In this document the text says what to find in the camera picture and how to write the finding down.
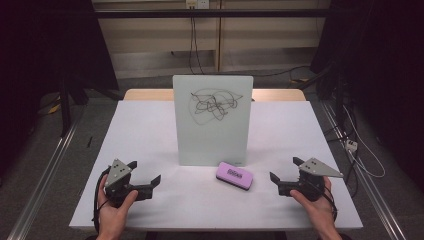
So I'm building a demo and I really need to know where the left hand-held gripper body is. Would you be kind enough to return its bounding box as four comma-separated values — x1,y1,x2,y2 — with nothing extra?
103,158,141,208

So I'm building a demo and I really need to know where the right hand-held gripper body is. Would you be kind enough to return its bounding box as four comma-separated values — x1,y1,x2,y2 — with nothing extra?
298,157,344,203

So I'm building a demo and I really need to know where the purple whiteboard eraser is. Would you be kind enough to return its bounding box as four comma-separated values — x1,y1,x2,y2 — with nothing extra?
215,161,254,192

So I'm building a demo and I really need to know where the person's right hand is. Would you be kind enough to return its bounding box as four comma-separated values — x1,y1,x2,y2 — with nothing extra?
289,176,339,232

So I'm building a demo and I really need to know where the person's left hand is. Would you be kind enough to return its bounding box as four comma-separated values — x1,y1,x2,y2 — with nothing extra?
96,173,140,235

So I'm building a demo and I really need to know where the white table cover sheet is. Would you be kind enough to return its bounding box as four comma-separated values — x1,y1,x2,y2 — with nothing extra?
69,100,364,232

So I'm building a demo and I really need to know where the wooden table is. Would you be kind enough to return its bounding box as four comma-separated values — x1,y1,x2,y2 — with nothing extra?
123,88,307,102

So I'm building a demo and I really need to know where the black metal stand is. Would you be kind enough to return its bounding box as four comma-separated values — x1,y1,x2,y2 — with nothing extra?
58,75,73,138

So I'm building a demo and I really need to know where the standing glass whiteboard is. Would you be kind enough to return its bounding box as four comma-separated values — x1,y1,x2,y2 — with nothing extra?
172,74,254,168

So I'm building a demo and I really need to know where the black curtain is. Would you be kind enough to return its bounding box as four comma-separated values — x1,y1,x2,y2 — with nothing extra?
0,0,120,181
309,0,424,193

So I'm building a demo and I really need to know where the black horizontal bar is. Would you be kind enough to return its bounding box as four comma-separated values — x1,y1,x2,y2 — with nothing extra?
94,8,331,19

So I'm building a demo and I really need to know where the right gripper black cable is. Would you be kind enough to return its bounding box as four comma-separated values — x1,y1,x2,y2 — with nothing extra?
323,184,339,224

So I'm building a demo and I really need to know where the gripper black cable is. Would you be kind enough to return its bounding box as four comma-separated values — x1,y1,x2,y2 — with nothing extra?
323,184,339,224
91,166,113,235

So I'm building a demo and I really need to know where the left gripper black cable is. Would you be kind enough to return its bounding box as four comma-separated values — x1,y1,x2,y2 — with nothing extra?
91,166,113,235

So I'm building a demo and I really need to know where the black cable bundle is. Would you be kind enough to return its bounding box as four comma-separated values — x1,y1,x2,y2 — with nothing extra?
324,103,361,198

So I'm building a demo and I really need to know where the metal floor rail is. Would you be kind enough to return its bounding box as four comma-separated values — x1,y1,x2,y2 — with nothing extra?
6,106,88,240
319,99,408,240

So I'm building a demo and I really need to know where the white cable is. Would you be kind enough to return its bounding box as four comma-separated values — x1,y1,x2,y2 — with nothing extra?
342,105,387,179

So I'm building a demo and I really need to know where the black floor cable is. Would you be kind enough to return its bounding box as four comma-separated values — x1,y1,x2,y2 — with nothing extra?
219,65,313,78

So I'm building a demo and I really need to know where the black hanging cable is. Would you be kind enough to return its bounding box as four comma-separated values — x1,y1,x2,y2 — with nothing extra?
193,16,205,75
188,16,195,75

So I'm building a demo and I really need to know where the wooden vertical post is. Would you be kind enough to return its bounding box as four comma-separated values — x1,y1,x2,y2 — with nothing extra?
215,0,224,73

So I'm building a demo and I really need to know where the white wall socket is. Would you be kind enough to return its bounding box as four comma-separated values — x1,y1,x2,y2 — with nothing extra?
185,0,211,10

